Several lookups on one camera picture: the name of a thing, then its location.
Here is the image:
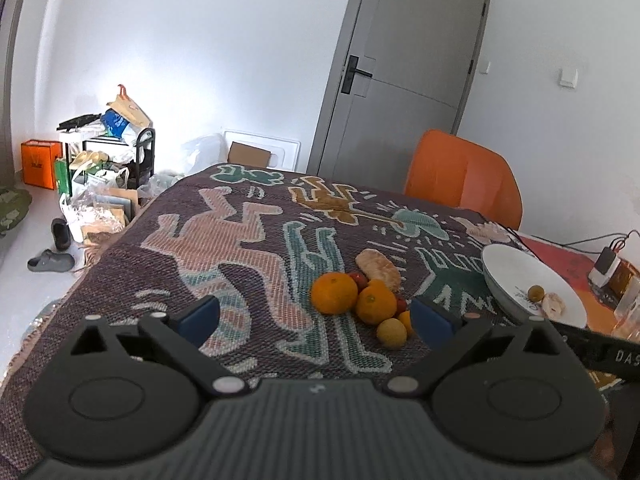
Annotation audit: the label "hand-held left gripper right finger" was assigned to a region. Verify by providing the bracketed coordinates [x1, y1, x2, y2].
[384, 297, 567, 396]

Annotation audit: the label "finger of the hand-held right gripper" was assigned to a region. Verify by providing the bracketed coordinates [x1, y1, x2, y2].
[549, 320, 640, 382]

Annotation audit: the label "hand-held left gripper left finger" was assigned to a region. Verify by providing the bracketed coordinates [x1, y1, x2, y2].
[69, 296, 251, 397]

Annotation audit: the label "yellow round fruit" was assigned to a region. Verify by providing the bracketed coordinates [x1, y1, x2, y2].
[376, 318, 407, 350]

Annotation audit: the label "orange with stem dimple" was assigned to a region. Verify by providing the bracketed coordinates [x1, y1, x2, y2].
[354, 280, 398, 326]

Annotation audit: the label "pink peeled pomelo segment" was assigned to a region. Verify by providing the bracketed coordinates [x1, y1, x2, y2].
[355, 248, 402, 293]

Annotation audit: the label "white bowl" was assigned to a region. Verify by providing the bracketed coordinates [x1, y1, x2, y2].
[481, 244, 588, 331]

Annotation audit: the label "large round orange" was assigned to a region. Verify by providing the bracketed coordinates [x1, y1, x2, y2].
[310, 272, 359, 316]

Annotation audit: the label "brown box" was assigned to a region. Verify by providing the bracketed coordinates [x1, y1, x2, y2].
[609, 259, 640, 297]

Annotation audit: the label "printed woven blanket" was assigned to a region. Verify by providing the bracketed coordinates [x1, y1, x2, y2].
[0, 162, 626, 476]

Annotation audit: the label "white black charger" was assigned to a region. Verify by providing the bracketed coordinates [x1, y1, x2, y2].
[589, 247, 621, 288]

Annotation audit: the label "red table mat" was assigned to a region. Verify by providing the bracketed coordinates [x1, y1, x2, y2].
[517, 232, 640, 341]

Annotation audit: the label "kraft paper bags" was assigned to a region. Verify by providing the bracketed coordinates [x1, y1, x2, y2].
[92, 187, 139, 227]

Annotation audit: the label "orange chair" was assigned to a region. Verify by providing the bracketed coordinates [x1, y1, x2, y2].
[404, 129, 523, 231]

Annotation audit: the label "white plastic bag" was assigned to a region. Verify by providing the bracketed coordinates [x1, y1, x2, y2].
[60, 192, 128, 246]

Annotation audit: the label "grey slipper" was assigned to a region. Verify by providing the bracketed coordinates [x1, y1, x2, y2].
[27, 249, 76, 273]

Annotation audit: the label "clear plastic bag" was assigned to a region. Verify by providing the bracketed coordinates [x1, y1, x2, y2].
[180, 135, 229, 177]

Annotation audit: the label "black slipper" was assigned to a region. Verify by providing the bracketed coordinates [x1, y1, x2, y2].
[51, 217, 72, 252]

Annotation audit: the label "black storage rack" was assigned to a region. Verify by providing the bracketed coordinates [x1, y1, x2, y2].
[57, 127, 157, 196]

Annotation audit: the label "cardboard box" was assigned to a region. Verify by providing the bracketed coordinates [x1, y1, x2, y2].
[227, 141, 273, 167]

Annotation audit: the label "white board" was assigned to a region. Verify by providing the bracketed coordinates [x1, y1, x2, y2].
[222, 129, 301, 173]

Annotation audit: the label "green bag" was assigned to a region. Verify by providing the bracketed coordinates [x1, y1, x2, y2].
[54, 157, 74, 196]

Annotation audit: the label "blue white bag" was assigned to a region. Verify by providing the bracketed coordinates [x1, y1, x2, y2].
[100, 109, 138, 141]

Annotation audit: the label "green cushion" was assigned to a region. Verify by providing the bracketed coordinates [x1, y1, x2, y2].
[0, 187, 33, 237]

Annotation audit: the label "brown paper bag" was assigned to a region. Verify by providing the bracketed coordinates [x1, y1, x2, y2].
[105, 84, 152, 129]

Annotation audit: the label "orange shopping bag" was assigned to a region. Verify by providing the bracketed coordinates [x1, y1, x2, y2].
[21, 138, 64, 191]

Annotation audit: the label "black flat item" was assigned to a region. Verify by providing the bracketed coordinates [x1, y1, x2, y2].
[56, 114, 103, 131]

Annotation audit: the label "grey door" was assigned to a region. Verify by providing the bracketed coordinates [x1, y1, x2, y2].
[307, 0, 493, 196]

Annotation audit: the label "black cable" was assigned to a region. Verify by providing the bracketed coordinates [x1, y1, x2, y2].
[505, 230, 640, 257]

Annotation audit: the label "black door handle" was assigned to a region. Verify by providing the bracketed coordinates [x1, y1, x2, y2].
[341, 55, 374, 95]

